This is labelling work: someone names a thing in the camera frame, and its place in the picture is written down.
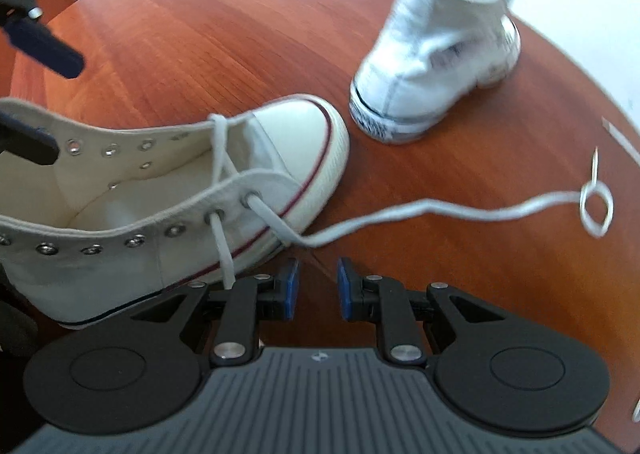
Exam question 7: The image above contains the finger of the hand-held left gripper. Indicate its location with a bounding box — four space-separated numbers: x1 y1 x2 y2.
0 0 86 81
0 111 61 166

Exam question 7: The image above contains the cream high-top shoe red stripe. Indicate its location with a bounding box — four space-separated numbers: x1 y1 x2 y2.
0 93 351 330

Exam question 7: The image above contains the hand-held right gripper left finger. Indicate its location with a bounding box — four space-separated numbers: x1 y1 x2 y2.
129 258 301 368

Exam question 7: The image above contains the white high-top shoe black stripe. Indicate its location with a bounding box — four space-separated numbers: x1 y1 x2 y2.
349 0 522 145

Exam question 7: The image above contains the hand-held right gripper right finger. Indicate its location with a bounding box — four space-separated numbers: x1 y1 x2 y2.
336 257 506 366

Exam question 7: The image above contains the white shoelace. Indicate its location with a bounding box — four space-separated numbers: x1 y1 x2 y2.
207 113 614 292
601 117 640 161

